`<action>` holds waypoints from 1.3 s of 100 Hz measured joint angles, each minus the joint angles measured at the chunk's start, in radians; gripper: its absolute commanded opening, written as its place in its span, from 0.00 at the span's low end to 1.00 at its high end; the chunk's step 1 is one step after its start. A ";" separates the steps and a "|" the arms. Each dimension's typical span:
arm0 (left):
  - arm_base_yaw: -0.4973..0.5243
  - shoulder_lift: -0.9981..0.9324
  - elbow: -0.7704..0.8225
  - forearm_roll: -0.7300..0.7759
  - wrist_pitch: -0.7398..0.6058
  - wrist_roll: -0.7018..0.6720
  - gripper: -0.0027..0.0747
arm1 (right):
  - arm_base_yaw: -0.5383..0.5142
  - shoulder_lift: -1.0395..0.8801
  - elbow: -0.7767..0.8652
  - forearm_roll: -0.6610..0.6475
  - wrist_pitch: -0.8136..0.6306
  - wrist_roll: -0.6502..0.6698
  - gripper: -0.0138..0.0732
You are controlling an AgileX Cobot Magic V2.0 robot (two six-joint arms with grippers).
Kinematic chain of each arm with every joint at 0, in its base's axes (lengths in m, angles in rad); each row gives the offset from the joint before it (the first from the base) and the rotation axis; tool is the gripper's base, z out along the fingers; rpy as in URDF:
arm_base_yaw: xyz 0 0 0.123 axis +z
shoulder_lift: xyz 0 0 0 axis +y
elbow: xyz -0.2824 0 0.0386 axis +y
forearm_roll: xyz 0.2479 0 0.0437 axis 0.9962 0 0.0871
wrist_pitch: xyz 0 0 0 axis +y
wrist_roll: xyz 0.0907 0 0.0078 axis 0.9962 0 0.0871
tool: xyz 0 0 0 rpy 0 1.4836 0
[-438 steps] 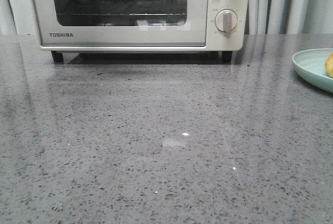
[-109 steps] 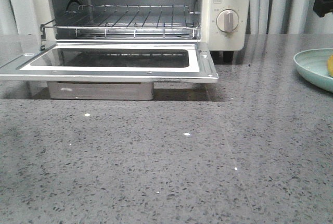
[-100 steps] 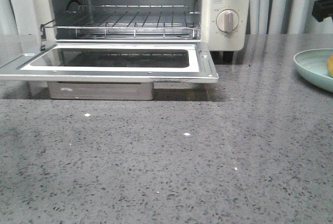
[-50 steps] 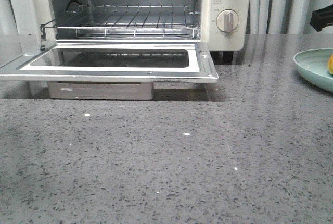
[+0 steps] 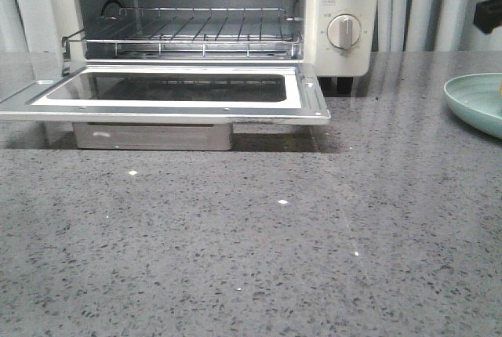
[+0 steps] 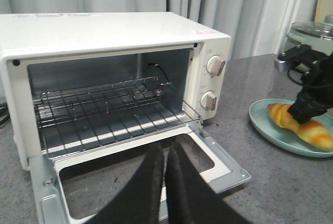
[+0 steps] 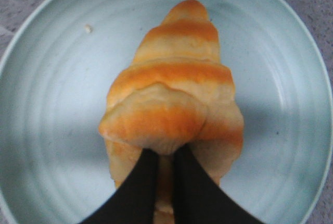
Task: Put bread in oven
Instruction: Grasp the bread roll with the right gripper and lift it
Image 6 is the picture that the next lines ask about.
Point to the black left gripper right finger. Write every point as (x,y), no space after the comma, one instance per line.
(189,198)

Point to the golden croissant bread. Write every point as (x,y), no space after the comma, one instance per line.
(312,132)

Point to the wire oven rack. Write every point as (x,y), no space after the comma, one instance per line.
(76,120)

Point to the white Toshiba toaster oven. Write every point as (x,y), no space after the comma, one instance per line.
(66,40)

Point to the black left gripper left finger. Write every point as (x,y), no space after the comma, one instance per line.
(139,200)

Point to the glass oven door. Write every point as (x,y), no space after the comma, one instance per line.
(73,183)

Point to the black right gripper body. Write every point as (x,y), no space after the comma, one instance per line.
(310,69)

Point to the green pot with glass lid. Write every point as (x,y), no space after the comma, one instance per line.
(318,35)

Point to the upper oven knob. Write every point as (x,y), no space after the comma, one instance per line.
(215,65)

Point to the lower oven knob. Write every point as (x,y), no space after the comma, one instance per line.
(209,100)

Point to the oven knob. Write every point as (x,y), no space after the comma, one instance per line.
(209,100)
(215,65)

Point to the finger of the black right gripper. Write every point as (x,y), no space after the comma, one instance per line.
(311,103)

